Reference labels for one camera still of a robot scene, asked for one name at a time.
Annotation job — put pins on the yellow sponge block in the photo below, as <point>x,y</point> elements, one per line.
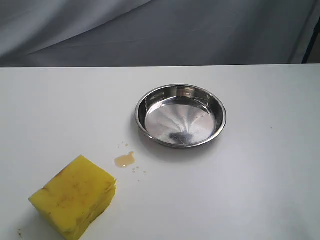
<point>75,197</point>

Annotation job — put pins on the small brown liquid spill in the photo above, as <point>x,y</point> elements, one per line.
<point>125,160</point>

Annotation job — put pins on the round stainless steel dish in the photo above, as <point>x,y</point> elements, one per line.
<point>180,116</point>

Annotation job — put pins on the grey fabric backdrop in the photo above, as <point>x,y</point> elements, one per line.
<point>146,33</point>

